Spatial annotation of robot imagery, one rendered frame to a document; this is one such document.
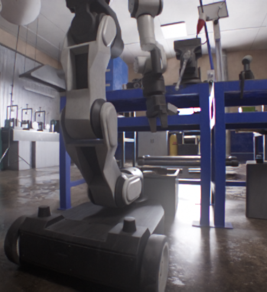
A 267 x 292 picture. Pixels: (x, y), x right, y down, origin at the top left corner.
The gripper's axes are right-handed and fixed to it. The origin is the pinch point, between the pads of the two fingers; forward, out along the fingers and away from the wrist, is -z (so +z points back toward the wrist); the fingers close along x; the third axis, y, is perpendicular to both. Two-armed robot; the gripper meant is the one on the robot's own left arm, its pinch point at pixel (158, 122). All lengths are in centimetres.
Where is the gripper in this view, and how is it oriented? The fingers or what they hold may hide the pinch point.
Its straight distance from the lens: 77.2
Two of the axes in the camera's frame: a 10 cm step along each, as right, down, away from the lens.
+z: -1.0, -9.9, 0.9
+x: 2.7, -1.2, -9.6
